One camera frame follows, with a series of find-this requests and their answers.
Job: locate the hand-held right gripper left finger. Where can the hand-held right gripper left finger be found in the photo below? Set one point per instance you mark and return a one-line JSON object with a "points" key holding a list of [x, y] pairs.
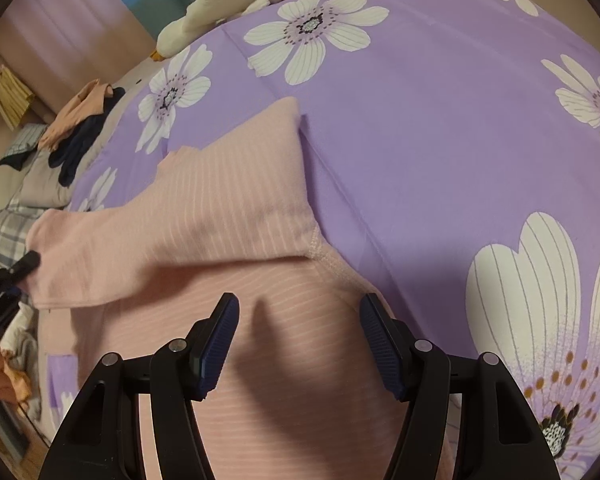
{"points": [[219, 347]]}

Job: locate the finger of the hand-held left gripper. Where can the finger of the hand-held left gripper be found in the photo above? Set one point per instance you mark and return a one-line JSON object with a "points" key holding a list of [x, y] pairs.
{"points": [[27, 261]]}

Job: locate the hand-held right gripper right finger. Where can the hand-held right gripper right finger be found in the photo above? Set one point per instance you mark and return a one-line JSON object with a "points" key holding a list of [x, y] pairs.
{"points": [[380, 342]]}

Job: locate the pink ribbed garment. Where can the pink ribbed garment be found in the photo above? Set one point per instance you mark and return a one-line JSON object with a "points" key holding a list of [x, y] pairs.
{"points": [[205, 210]]}

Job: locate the grey plaid pillow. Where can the grey plaid pillow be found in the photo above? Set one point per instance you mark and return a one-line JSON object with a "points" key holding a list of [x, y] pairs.
{"points": [[10, 232]]}

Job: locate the white crumpled cloth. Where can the white crumpled cloth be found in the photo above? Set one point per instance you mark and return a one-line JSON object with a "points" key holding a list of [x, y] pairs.
{"points": [[22, 335]]}

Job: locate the orange crumpled cloth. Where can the orange crumpled cloth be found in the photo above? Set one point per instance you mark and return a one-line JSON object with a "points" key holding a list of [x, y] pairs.
{"points": [[2, 375]]}

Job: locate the blue plaid folded cloth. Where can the blue plaid folded cloth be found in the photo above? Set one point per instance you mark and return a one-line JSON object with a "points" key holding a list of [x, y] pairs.
{"points": [[25, 140]]}

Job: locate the navy cloth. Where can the navy cloth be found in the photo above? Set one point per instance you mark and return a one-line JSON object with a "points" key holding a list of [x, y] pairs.
{"points": [[80, 147]]}

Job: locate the peach cloth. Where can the peach cloth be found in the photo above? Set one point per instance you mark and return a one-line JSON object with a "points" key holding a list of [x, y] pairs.
{"points": [[77, 110]]}

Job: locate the yellow striped cloth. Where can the yellow striped cloth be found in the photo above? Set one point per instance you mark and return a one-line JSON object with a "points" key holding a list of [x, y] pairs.
{"points": [[11, 95]]}

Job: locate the purple floral bedsheet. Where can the purple floral bedsheet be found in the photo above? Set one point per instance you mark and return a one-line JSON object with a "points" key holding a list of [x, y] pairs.
{"points": [[430, 135]]}

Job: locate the pink curtain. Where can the pink curtain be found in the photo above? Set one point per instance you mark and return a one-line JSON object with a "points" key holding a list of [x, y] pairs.
{"points": [[70, 35]]}

